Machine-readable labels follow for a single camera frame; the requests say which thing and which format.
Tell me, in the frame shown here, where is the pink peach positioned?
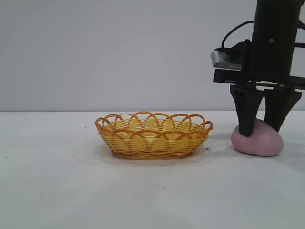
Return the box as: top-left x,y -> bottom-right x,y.
230,118 -> 285,157

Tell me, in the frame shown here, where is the yellow woven wicker basket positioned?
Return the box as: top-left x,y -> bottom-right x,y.
94,110 -> 214,160

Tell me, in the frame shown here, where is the black right camera cable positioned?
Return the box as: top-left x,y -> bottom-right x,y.
221,20 -> 256,48

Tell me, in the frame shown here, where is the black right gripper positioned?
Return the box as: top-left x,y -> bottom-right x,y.
213,0 -> 305,137

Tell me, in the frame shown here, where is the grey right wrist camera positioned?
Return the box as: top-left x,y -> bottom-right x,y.
210,42 -> 246,72

